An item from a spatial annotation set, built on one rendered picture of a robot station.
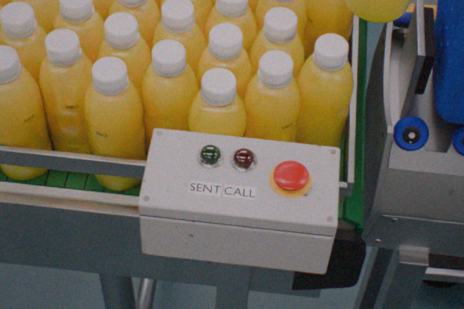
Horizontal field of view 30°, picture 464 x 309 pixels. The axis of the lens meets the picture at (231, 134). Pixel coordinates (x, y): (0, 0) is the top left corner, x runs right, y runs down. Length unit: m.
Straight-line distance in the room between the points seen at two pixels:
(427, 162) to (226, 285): 0.31
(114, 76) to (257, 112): 0.17
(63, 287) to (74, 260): 0.86
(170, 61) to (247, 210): 0.22
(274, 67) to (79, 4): 0.25
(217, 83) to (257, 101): 0.06
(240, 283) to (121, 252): 0.21
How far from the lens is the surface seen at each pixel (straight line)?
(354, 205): 1.14
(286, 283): 1.22
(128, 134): 1.04
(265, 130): 1.04
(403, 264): 1.43
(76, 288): 2.09
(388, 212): 1.22
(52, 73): 1.05
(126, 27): 1.04
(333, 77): 1.04
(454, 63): 1.08
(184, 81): 1.02
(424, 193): 1.20
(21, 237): 1.22
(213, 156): 0.90
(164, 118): 1.05
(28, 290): 2.11
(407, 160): 1.16
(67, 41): 1.03
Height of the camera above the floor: 1.84
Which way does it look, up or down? 52 degrees down
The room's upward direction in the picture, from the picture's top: 3 degrees clockwise
